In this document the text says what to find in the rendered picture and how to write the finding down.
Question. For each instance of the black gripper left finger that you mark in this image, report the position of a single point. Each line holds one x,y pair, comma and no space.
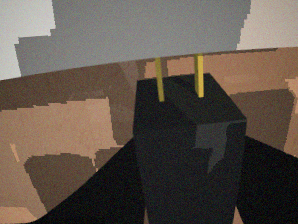
113,195

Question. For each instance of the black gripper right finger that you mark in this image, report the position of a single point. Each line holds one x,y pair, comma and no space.
268,185

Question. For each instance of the black two-prong plug charger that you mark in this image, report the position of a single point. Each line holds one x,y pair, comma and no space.
189,138

